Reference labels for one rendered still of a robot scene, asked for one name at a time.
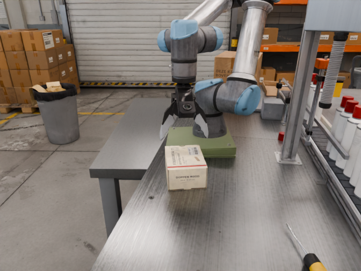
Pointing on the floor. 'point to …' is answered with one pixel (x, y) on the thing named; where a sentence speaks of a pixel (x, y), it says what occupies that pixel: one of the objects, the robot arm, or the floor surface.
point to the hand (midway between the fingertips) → (184, 140)
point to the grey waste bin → (60, 119)
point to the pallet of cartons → (33, 65)
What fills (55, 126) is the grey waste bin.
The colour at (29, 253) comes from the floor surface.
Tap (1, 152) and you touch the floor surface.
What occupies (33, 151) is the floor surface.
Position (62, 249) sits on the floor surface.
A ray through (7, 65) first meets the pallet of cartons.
